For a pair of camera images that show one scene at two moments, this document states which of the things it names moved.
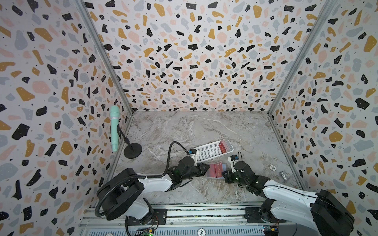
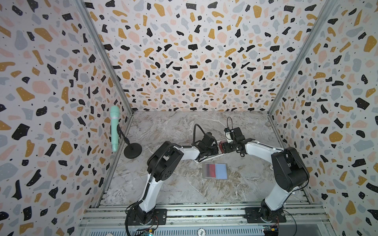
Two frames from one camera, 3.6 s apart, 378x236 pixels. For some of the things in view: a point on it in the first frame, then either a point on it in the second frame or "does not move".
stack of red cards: x=225 y=146 does not move
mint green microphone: x=114 y=112 does not move
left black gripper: x=202 y=166 → x=216 y=147
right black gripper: x=229 y=178 → x=226 y=147
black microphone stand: x=133 y=151 does not move
